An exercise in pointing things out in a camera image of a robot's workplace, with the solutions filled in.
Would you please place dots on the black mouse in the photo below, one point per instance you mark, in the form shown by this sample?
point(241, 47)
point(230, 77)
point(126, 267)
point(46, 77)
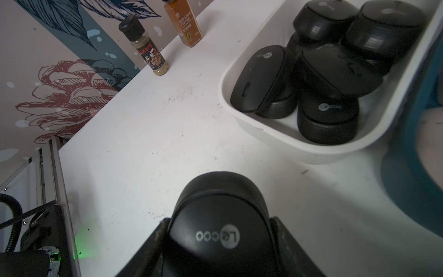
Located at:
point(337, 73)
point(325, 21)
point(263, 79)
point(327, 121)
point(220, 228)
point(283, 106)
point(384, 29)

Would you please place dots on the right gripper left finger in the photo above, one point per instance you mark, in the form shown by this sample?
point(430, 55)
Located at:
point(148, 260)

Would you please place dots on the brown spice bottle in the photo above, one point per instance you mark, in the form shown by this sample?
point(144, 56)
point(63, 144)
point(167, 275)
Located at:
point(184, 21)

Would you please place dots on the white storage box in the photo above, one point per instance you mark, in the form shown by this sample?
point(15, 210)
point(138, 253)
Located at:
point(377, 110)

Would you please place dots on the teal storage box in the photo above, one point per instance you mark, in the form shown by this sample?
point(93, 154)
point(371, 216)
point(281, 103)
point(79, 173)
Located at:
point(404, 177)

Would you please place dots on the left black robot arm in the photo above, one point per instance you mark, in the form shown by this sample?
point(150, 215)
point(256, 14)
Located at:
point(38, 242)

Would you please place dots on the dark spice bottle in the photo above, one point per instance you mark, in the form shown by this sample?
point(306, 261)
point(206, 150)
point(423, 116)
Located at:
point(142, 42)

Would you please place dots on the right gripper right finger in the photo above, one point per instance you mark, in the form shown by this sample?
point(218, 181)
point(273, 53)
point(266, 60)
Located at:
point(292, 259)

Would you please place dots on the pink mouse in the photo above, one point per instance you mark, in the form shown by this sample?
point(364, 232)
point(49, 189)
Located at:
point(429, 144)

